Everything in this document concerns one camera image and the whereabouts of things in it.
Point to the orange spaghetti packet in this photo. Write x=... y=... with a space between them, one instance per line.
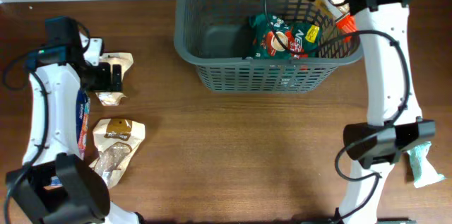
x=339 y=12

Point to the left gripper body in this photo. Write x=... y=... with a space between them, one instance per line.
x=115 y=78

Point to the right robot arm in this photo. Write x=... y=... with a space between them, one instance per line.
x=394 y=118

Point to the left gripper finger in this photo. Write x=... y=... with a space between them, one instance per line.
x=116 y=85
x=103 y=77

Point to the blue Kleenex tissue pack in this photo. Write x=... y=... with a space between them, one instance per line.
x=83 y=125

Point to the grey plastic shopping basket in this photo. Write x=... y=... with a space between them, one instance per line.
x=215 y=36

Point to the beige brown snack pouch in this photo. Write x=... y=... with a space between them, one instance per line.
x=116 y=140

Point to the green Nescafe coffee bag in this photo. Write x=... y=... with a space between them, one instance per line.
x=281 y=40

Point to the crumpled beige paper pouch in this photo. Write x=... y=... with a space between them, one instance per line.
x=124 y=59

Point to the pale green crumpled wrapper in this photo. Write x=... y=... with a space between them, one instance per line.
x=423 y=171

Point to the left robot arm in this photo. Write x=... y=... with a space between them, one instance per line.
x=54 y=185

